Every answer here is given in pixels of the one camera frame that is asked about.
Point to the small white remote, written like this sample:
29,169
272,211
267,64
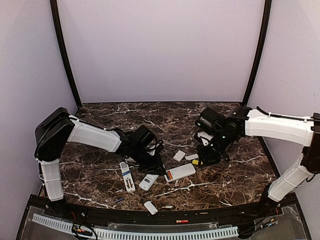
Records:
181,172

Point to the white remote with battery bay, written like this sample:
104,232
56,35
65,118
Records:
148,181

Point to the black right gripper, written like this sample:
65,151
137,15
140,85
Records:
207,159

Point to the red battery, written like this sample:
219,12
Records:
182,221
167,207

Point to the orange batteries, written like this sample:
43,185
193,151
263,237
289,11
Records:
169,176

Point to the white slotted cable duct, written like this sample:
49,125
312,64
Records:
117,231

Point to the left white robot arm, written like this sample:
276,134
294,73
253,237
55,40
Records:
61,129

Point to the white wide remote battery cover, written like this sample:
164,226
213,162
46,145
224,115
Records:
179,156

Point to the yellow handled screwdriver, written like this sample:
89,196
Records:
197,162

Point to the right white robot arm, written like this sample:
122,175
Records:
293,141

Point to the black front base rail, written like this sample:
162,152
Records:
244,214

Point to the black enclosure frame post left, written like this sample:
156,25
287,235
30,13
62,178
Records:
63,52

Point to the white slim remote battery cover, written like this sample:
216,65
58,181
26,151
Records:
192,157

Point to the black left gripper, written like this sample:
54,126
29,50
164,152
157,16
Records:
154,166

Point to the slim white QR-code remote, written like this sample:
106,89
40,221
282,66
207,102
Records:
128,180

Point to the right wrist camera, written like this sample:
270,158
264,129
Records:
203,137

